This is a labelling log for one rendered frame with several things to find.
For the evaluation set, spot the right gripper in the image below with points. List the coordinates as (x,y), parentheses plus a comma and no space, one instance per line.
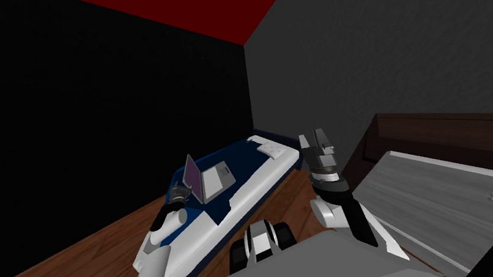
(320,161)

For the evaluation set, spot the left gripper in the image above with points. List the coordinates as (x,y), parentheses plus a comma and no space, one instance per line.
(179,193)

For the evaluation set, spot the blue and white bed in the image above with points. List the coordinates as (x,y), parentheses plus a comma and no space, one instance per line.
(245,193)

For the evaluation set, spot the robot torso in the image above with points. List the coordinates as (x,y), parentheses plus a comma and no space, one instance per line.
(298,276)

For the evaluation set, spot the grey-topped dark brown furniture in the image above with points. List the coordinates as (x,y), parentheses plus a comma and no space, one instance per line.
(458,194)

